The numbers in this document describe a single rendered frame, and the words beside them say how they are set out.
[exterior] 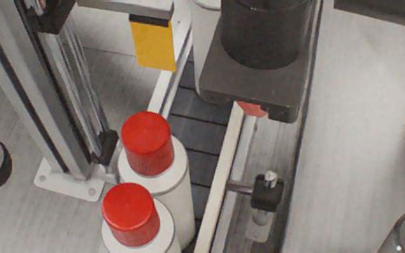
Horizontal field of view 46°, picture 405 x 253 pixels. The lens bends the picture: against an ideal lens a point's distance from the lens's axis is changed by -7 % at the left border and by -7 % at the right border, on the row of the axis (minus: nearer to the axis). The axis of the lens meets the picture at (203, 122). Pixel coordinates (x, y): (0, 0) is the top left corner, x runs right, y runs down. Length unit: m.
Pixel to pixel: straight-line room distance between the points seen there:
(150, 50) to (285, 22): 0.11
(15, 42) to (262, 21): 0.20
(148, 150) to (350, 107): 0.33
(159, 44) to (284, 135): 0.30
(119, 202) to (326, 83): 0.36
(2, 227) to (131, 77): 0.26
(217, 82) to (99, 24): 0.44
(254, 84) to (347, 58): 0.33
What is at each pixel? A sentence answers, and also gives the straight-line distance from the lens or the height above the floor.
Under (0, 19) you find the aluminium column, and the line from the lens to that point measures 0.38.
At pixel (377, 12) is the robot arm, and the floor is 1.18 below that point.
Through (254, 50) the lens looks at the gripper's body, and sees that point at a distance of 0.31.
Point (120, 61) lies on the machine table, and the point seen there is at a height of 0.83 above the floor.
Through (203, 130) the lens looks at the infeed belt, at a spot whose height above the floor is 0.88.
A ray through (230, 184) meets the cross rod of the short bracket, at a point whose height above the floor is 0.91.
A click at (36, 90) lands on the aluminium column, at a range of 0.44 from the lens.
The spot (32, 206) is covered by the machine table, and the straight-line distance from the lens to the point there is 0.61.
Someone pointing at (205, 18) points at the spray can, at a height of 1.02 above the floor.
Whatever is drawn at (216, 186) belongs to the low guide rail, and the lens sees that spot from 0.49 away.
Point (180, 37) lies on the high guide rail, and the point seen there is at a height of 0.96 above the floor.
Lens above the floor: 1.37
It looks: 59 degrees down
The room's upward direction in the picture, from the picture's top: 2 degrees counter-clockwise
